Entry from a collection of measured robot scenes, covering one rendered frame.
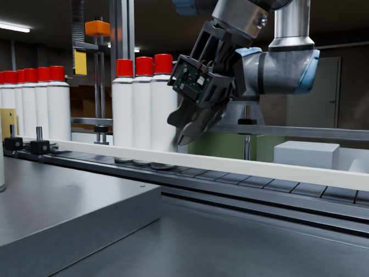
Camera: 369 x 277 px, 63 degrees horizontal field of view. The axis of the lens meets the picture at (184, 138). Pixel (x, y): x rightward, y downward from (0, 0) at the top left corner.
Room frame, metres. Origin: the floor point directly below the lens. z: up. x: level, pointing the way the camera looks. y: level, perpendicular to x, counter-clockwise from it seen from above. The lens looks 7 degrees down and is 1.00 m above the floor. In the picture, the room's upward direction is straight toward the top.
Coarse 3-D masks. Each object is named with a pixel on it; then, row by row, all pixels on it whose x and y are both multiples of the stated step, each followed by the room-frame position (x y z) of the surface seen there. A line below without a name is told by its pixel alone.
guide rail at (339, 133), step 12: (72, 120) 0.76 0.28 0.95; (84, 120) 0.74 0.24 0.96; (96, 120) 0.72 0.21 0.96; (108, 120) 0.69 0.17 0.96; (240, 132) 0.52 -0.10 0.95; (252, 132) 0.51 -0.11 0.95; (264, 132) 0.50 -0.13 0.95; (276, 132) 0.49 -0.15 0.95; (288, 132) 0.47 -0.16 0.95; (300, 132) 0.47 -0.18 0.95; (312, 132) 0.46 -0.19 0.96; (324, 132) 0.45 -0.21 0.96; (336, 132) 0.44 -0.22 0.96; (348, 132) 0.43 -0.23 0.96; (360, 132) 0.42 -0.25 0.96
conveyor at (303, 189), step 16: (96, 160) 0.62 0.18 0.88; (112, 160) 0.62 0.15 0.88; (192, 176) 0.49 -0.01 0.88; (208, 176) 0.48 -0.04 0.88; (224, 176) 0.48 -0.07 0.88; (240, 176) 0.48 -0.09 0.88; (256, 176) 0.48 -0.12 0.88; (288, 192) 0.40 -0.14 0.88; (304, 192) 0.40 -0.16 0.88; (320, 192) 0.40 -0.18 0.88; (336, 192) 0.40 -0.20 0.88; (352, 192) 0.40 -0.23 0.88; (368, 192) 0.40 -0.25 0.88
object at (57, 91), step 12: (60, 72) 0.73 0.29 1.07; (48, 84) 0.72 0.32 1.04; (60, 84) 0.72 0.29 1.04; (48, 96) 0.72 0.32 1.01; (60, 96) 0.71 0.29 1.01; (48, 108) 0.72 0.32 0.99; (60, 108) 0.71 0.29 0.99; (48, 120) 0.72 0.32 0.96; (60, 120) 0.71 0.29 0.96; (60, 132) 0.71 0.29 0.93
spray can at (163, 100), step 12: (156, 60) 0.55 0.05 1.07; (168, 60) 0.55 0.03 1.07; (156, 72) 0.55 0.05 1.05; (168, 72) 0.55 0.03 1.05; (156, 84) 0.54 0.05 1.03; (156, 96) 0.54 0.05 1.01; (168, 96) 0.54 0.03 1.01; (156, 108) 0.54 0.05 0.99; (168, 108) 0.54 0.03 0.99; (156, 120) 0.54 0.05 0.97; (156, 132) 0.54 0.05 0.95; (168, 132) 0.54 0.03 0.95; (156, 144) 0.54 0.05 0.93; (168, 144) 0.54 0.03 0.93; (156, 168) 0.54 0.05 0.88; (168, 168) 0.54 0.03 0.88
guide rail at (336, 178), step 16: (64, 144) 0.66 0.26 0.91; (80, 144) 0.63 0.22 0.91; (96, 144) 0.62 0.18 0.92; (144, 160) 0.54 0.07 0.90; (160, 160) 0.52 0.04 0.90; (176, 160) 0.50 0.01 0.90; (192, 160) 0.48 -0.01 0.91; (208, 160) 0.47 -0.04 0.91; (224, 160) 0.45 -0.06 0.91; (240, 160) 0.44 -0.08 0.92; (272, 176) 0.41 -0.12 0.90; (288, 176) 0.40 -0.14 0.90; (304, 176) 0.39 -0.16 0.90; (320, 176) 0.38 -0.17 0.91; (336, 176) 0.37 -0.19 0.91; (352, 176) 0.36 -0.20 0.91; (368, 176) 0.35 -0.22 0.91
